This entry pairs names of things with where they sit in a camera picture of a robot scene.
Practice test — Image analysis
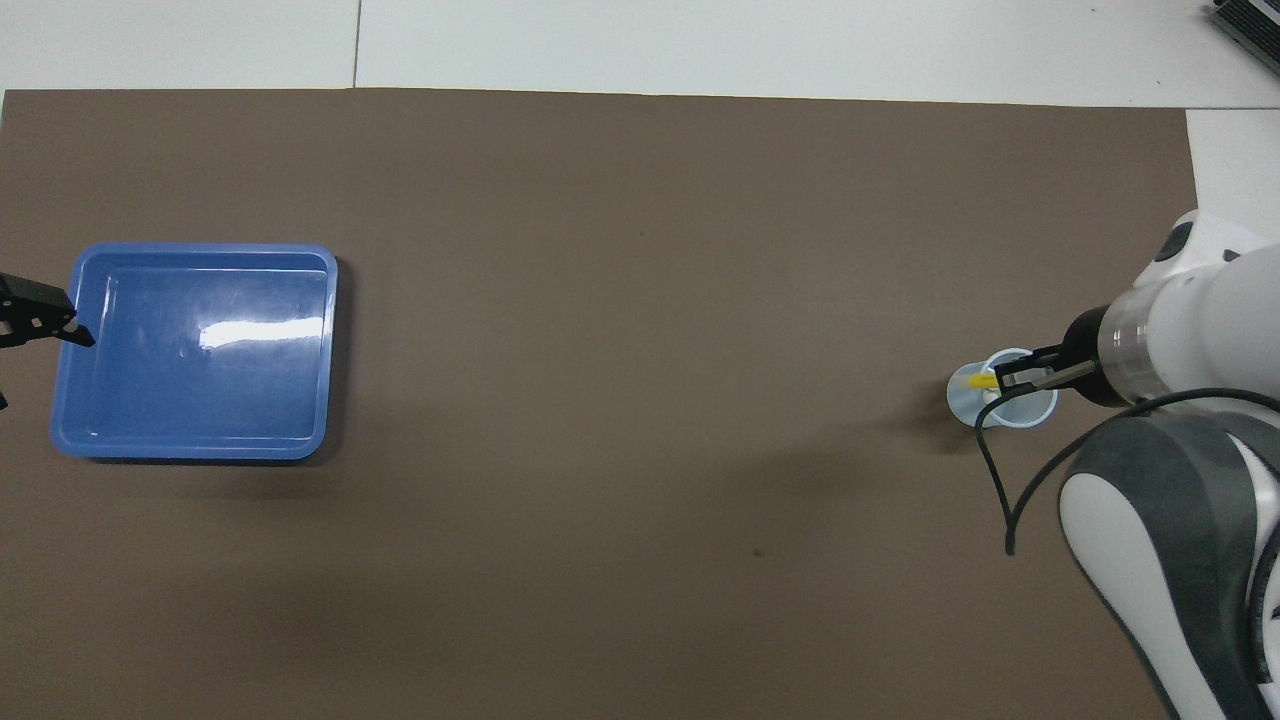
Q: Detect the translucent plastic cup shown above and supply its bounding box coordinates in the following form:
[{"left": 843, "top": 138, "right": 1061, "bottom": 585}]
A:
[{"left": 946, "top": 347, "right": 1058, "bottom": 431}]

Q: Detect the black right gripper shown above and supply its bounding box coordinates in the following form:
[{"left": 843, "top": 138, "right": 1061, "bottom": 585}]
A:
[{"left": 992, "top": 308, "right": 1131, "bottom": 408}]

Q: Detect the brown paper table mat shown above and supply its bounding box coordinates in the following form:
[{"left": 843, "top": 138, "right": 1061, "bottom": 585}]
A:
[{"left": 0, "top": 88, "right": 1258, "bottom": 720}]

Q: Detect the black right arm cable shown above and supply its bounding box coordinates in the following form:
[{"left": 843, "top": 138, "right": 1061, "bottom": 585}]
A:
[{"left": 975, "top": 385, "right": 1280, "bottom": 557}]

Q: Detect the blue plastic tray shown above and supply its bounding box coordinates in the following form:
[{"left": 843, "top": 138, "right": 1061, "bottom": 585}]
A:
[{"left": 50, "top": 243, "right": 339, "bottom": 462}]

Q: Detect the grey ribbed device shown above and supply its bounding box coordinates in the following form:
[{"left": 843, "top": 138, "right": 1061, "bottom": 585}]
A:
[{"left": 1205, "top": 0, "right": 1280, "bottom": 61}]

